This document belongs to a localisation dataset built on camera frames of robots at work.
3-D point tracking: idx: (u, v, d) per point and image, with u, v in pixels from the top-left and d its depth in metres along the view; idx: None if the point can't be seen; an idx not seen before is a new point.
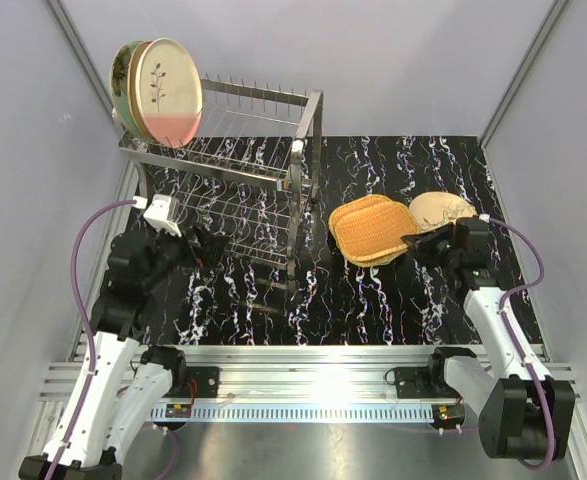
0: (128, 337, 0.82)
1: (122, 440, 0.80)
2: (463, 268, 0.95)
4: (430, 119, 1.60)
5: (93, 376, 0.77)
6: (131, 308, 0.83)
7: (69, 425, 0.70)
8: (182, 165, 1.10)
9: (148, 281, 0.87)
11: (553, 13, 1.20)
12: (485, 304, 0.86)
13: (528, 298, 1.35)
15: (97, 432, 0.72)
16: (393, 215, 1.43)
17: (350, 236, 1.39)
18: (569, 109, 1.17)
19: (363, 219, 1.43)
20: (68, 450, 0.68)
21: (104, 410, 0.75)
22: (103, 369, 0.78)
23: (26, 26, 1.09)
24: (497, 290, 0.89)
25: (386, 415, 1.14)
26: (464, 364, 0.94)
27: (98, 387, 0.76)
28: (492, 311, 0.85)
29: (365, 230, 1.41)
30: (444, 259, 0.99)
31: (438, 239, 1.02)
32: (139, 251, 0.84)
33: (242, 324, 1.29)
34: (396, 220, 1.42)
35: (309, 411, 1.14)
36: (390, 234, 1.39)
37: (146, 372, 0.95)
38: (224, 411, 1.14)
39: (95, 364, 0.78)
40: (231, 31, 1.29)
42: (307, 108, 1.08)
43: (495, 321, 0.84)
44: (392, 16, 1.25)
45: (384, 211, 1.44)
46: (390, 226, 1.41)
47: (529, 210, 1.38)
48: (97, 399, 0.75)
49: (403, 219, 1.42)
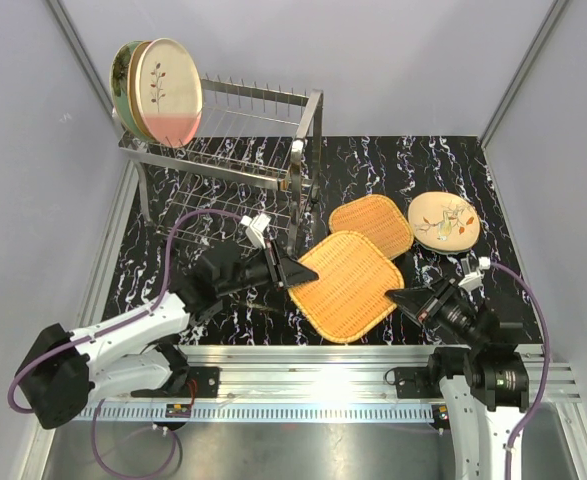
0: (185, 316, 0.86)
1: (105, 387, 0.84)
2: (483, 360, 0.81)
4: (430, 119, 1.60)
5: (146, 313, 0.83)
6: (205, 301, 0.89)
7: (104, 330, 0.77)
8: (182, 165, 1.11)
9: (219, 289, 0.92)
11: (553, 12, 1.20)
12: (494, 433, 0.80)
13: (528, 298, 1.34)
15: (113, 352, 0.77)
16: (358, 253, 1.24)
17: (320, 294, 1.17)
18: (569, 108, 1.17)
19: (325, 268, 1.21)
20: (88, 344, 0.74)
21: (133, 342, 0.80)
22: (156, 316, 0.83)
23: (26, 25, 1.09)
24: (517, 415, 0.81)
25: (386, 415, 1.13)
26: (461, 396, 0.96)
27: (145, 323, 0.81)
28: (498, 445, 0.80)
29: (333, 280, 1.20)
30: (464, 331, 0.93)
31: (446, 306, 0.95)
32: (229, 265, 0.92)
33: (242, 324, 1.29)
34: (363, 260, 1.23)
35: (309, 411, 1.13)
36: (366, 283, 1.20)
37: (151, 356, 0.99)
38: (223, 411, 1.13)
39: (155, 307, 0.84)
40: (232, 31, 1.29)
42: (307, 109, 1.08)
43: (497, 456, 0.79)
44: (391, 17, 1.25)
45: (350, 259, 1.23)
46: (361, 269, 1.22)
47: (529, 210, 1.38)
48: (135, 332, 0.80)
49: (370, 254, 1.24)
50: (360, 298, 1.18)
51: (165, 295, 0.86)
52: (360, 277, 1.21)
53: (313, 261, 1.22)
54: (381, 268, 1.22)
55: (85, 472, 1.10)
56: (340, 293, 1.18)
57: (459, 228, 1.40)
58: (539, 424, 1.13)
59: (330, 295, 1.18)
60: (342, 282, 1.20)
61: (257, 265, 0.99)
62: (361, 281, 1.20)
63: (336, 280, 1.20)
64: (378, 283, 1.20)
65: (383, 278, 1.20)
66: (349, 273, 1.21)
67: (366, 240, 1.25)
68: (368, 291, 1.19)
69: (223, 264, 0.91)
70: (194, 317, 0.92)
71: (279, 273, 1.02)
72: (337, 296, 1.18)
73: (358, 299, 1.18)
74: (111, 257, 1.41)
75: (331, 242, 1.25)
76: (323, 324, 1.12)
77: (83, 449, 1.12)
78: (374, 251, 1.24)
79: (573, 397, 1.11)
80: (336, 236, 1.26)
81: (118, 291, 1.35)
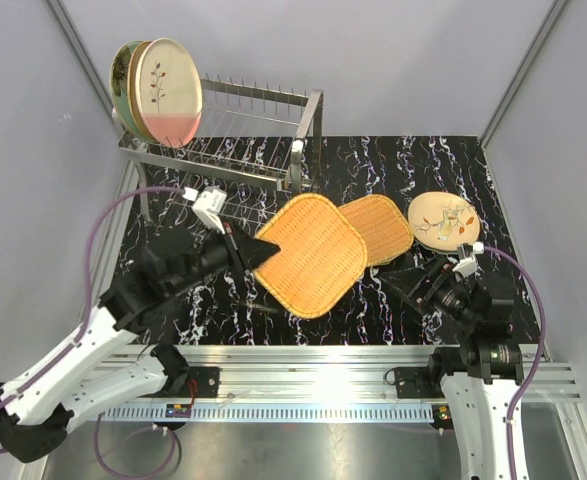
0: (122, 331, 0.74)
1: (85, 410, 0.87)
2: (477, 337, 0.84)
4: (431, 119, 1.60)
5: (71, 347, 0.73)
6: (145, 301, 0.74)
7: (29, 381, 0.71)
8: (182, 165, 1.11)
9: (165, 286, 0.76)
11: (554, 13, 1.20)
12: (493, 406, 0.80)
13: (528, 298, 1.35)
15: (50, 398, 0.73)
16: (321, 217, 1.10)
17: (286, 268, 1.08)
18: (568, 108, 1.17)
19: (288, 239, 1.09)
20: (17, 401, 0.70)
21: (69, 380, 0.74)
22: (85, 346, 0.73)
23: (25, 25, 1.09)
24: (513, 387, 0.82)
25: (386, 415, 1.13)
26: (461, 388, 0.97)
27: (69, 361, 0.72)
28: (497, 418, 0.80)
29: (294, 251, 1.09)
30: (458, 313, 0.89)
31: (440, 290, 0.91)
32: (178, 259, 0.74)
33: (242, 324, 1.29)
34: (327, 226, 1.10)
35: (309, 412, 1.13)
36: (331, 251, 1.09)
37: (144, 365, 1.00)
38: (223, 411, 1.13)
39: (82, 337, 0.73)
40: (232, 31, 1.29)
42: (307, 109, 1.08)
43: (498, 429, 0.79)
44: (390, 16, 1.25)
45: (312, 226, 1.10)
46: (326, 236, 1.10)
47: (529, 210, 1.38)
48: (61, 375, 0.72)
49: (334, 219, 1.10)
50: (326, 267, 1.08)
51: (92, 314, 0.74)
52: (326, 244, 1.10)
53: (273, 234, 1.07)
54: (346, 234, 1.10)
55: (85, 472, 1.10)
56: (305, 264, 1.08)
57: (459, 228, 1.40)
58: (538, 424, 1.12)
59: (295, 267, 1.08)
60: (307, 252, 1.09)
61: (213, 248, 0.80)
62: (325, 249, 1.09)
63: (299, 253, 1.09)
64: (345, 249, 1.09)
65: (349, 244, 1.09)
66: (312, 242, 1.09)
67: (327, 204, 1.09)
68: (335, 258, 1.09)
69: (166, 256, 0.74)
70: (136, 323, 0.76)
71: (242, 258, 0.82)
72: (303, 268, 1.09)
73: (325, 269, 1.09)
74: (111, 257, 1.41)
75: (290, 210, 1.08)
76: (292, 301, 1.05)
77: (83, 449, 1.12)
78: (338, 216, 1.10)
79: (573, 397, 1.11)
80: (296, 202, 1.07)
81: None
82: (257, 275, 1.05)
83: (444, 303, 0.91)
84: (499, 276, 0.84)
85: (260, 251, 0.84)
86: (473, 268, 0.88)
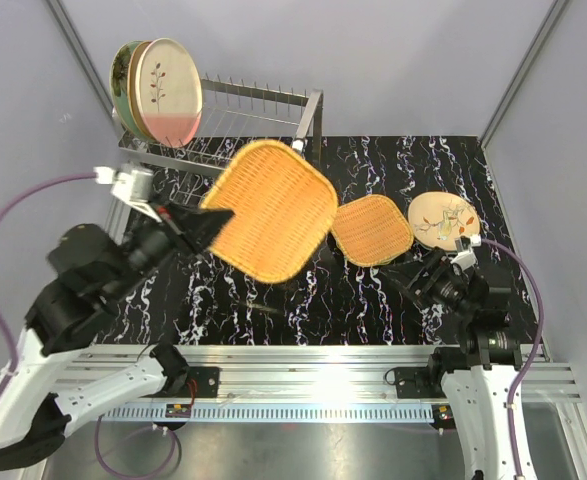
0: (54, 353, 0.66)
1: (84, 413, 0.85)
2: (476, 326, 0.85)
4: (431, 119, 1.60)
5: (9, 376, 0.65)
6: (69, 317, 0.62)
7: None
8: (182, 165, 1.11)
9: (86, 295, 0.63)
11: (553, 13, 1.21)
12: (493, 392, 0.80)
13: (528, 298, 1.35)
15: (14, 423, 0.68)
16: (280, 166, 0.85)
17: (245, 231, 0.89)
18: (568, 108, 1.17)
19: (242, 198, 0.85)
20: None
21: (27, 404, 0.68)
22: (20, 373, 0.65)
23: (26, 25, 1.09)
24: (513, 372, 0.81)
25: (386, 415, 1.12)
26: (462, 384, 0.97)
27: (13, 391, 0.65)
28: (498, 403, 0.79)
29: (251, 210, 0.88)
30: (455, 303, 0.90)
31: (440, 282, 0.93)
32: (101, 268, 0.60)
33: (242, 324, 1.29)
34: (288, 177, 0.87)
35: (309, 412, 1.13)
36: (293, 203, 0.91)
37: (142, 367, 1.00)
38: (223, 411, 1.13)
39: (17, 365, 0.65)
40: (232, 31, 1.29)
42: (307, 109, 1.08)
43: (499, 414, 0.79)
44: (390, 17, 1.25)
45: (270, 180, 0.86)
46: (287, 186, 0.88)
47: (529, 210, 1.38)
48: (9, 404, 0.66)
49: (295, 169, 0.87)
50: (290, 223, 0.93)
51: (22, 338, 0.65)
52: (287, 195, 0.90)
53: (223, 200, 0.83)
54: (310, 182, 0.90)
55: (85, 472, 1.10)
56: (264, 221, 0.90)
57: (459, 227, 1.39)
58: (538, 424, 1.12)
59: (253, 226, 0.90)
60: (268, 208, 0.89)
61: (148, 235, 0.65)
62: (287, 203, 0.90)
63: (256, 210, 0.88)
64: (309, 200, 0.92)
65: (314, 194, 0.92)
66: (270, 197, 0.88)
67: (283, 152, 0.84)
68: (299, 211, 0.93)
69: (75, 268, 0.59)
70: (62, 340, 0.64)
71: (191, 243, 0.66)
72: (262, 226, 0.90)
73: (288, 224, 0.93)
74: None
75: (239, 165, 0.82)
76: (258, 270, 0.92)
77: (83, 449, 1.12)
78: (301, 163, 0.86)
79: (573, 397, 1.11)
80: (246, 156, 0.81)
81: None
82: (214, 250, 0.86)
83: (443, 294, 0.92)
84: (496, 266, 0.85)
85: (210, 219, 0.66)
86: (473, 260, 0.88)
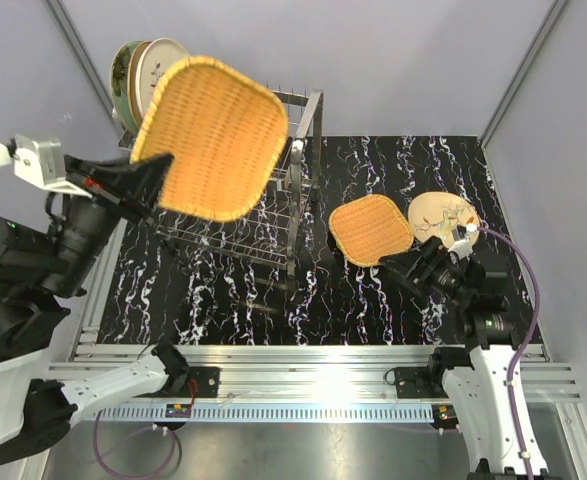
0: (2, 361, 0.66)
1: (90, 404, 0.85)
2: (473, 310, 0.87)
4: (431, 119, 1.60)
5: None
6: (8, 323, 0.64)
7: None
8: None
9: (12, 298, 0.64)
11: (554, 12, 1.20)
12: (492, 371, 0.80)
13: (528, 298, 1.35)
15: None
16: (210, 91, 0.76)
17: (190, 171, 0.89)
18: (568, 108, 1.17)
19: (179, 139, 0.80)
20: None
21: (2, 402, 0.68)
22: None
23: (26, 25, 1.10)
24: (511, 351, 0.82)
25: (386, 415, 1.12)
26: (464, 382, 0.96)
27: None
28: (498, 382, 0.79)
29: (191, 145, 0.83)
30: (453, 290, 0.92)
31: (437, 270, 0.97)
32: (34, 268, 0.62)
33: (242, 324, 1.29)
34: (223, 98, 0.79)
35: (309, 411, 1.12)
36: (236, 130, 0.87)
37: (146, 363, 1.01)
38: (223, 411, 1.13)
39: None
40: (232, 30, 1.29)
42: (307, 108, 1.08)
43: (499, 392, 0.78)
44: (390, 16, 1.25)
45: (206, 107, 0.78)
46: (225, 112, 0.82)
47: (529, 210, 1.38)
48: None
49: (229, 88, 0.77)
50: (237, 152, 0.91)
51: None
52: (227, 122, 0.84)
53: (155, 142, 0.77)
54: (250, 104, 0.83)
55: (85, 472, 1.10)
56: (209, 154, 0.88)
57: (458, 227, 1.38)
58: (538, 424, 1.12)
59: (200, 162, 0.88)
60: (210, 141, 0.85)
61: (80, 211, 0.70)
62: (231, 131, 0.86)
63: (198, 145, 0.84)
64: (254, 124, 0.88)
65: (260, 109, 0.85)
66: (209, 127, 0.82)
67: (214, 72, 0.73)
68: (245, 138, 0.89)
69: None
70: (4, 347, 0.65)
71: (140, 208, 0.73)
72: (209, 159, 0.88)
73: (234, 153, 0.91)
74: (111, 257, 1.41)
75: (165, 100, 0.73)
76: (215, 209, 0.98)
77: (84, 449, 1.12)
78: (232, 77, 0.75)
79: (573, 397, 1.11)
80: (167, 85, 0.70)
81: (118, 291, 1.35)
82: (161, 201, 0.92)
83: (438, 281, 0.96)
84: (494, 251, 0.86)
85: (121, 173, 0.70)
86: (468, 249, 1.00)
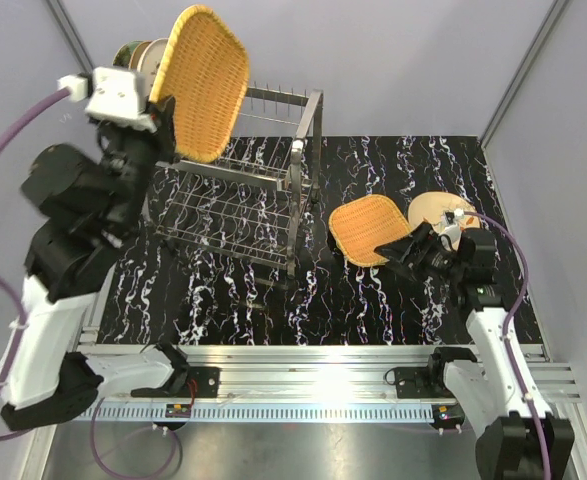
0: (61, 299, 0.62)
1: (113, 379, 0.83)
2: (466, 283, 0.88)
4: (430, 119, 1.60)
5: (24, 330, 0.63)
6: (68, 258, 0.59)
7: (5, 368, 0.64)
8: (182, 165, 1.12)
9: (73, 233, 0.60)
11: (553, 12, 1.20)
12: (488, 329, 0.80)
13: (528, 298, 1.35)
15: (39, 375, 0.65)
16: (203, 34, 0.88)
17: (182, 118, 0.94)
18: (568, 108, 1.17)
19: (179, 79, 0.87)
20: (6, 389, 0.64)
21: (51, 350, 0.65)
22: (32, 324, 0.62)
23: (26, 26, 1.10)
24: (503, 312, 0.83)
25: (386, 415, 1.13)
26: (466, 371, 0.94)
27: (28, 344, 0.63)
28: (494, 338, 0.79)
29: (183, 88, 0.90)
30: (447, 271, 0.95)
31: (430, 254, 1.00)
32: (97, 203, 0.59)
33: (242, 324, 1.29)
34: (213, 44, 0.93)
35: (309, 411, 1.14)
36: (213, 76, 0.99)
37: (152, 355, 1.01)
38: (224, 411, 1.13)
39: (27, 317, 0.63)
40: (232, 30, 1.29)
42: (307, 109, 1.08)
43: (497, 346, 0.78)
44: (390, 17, 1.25)
45: (198, 50, 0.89)
46: (210, 54, 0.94)
47: (529, 210, 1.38)
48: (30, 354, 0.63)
49: (216, 32, 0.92)
50: (212, 98, 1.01)
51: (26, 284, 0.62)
52: (209, 65, 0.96)
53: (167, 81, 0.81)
54: (225, 51, 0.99)
55: (84, 472, 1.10)
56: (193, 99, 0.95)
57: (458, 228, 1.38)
58: None
59: (186, 108, 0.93)
60: (197, 86, 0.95)
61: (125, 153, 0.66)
62: (211, 76, 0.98)
63: (187, 88, 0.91)
64: (225, 70, 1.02)
65: (232, 57, 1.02)
66: (197, 71, 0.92)
67: (212, 19, 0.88)
68: (218, 84, 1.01)
69: (56, 202, 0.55)
70: (66, 284, 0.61)
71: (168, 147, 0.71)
72: (194, 103, 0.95)
73: (211, 99, 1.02)
74: None
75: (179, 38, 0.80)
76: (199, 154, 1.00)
77: (83, 450, 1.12)
78: (219, 22, 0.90)
79: (573, 397, 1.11)
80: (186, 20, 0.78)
81: (118, 291, 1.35)
82: (178, 149, 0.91)
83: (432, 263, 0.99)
84: (484, 231, 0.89)
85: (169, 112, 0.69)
86: (459, 233, 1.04)
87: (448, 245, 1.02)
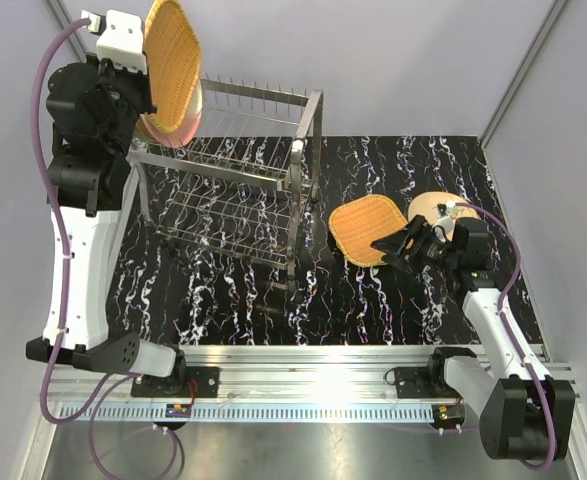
0: (100, 212, 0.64)
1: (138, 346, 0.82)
2: (461, 270, 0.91)
4: (431, 119, 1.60)
5: (71, 260, 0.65)
6: (94, 169, 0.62)
7: (63, 311, 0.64)
8: (182, 165, 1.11)
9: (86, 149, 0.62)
11: (553, 13, 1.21)
12: (484, 305, 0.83)
13: (528, 298, 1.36)
15: (94, 306, 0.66)
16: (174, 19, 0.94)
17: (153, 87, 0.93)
18: (567, 108, 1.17)
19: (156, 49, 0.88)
20: (69, 335, 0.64)
21: (98, 278, 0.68)
22: (79, 250, 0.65)
23: (26, 26, 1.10)
24: (496, 291, 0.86)
25: (386, 415, 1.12)
26: (463, 365, 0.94)
27: (80, 271, 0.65)
28: (491, 313, 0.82)
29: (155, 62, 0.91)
30: (442, 262, 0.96)
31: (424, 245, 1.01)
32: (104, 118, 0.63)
33: (242, 324, 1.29)
34: (178, 31, 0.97)
35: (309, 411, 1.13)
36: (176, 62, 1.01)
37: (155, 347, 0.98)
38: (223, 411, 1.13)
39: (70, 247, 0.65)
40: (232, 30, 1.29)
42: (307, 109, 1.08)
43: (494, 320, 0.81)
44: (389, 17, 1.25)
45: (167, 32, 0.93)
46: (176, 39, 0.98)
47: (529, 210, 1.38)
48: (85, 278, 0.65)
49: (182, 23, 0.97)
50: (174, 81, 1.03)
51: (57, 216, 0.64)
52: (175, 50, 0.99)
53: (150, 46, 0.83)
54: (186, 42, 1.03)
55: (84, 472, 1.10)
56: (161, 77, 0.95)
57: None
58: None
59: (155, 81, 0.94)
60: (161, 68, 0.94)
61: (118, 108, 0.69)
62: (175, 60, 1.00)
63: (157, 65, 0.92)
64: (183, 58, 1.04)
65: (190, 44, 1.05)
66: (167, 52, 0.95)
67: (180, 10, 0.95)
68: (178, 70, 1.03)
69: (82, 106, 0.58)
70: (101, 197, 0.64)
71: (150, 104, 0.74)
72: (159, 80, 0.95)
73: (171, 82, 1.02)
74: None
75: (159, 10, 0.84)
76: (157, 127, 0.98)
77: (83, 449, 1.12)
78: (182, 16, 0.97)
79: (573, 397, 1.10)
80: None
81: (118, 291, 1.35)
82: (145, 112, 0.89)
83: (426, 254, 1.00)
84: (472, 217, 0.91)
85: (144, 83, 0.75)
86: (451, 226, 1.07)
87: (442, 235, 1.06)
